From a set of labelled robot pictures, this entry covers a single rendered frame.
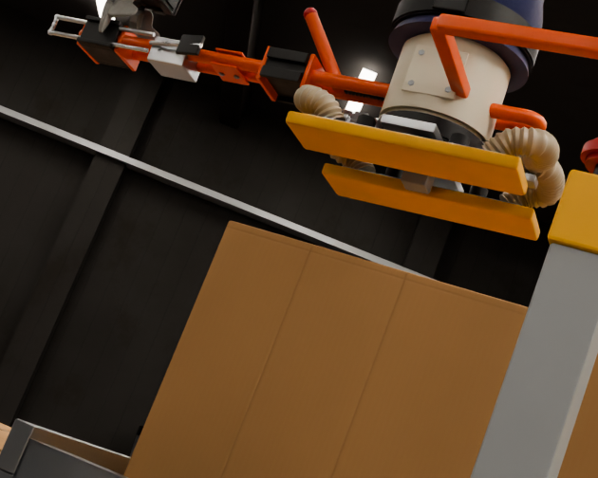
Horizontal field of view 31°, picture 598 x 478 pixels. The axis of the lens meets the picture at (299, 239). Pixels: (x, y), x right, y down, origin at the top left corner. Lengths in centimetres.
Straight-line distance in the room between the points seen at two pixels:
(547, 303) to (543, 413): 10
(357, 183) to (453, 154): 28
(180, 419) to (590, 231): 64
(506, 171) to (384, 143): 17
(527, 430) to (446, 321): 41
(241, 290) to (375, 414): 25
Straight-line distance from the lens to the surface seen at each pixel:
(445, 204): 165
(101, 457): 145
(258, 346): 137
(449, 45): 144
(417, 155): 149
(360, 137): 150
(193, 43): 176
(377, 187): 168
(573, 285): 95
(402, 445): 130
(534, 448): 93
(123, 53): 187
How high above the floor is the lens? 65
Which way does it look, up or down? 12 degrees up
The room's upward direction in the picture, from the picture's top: 22 degrees clockwise
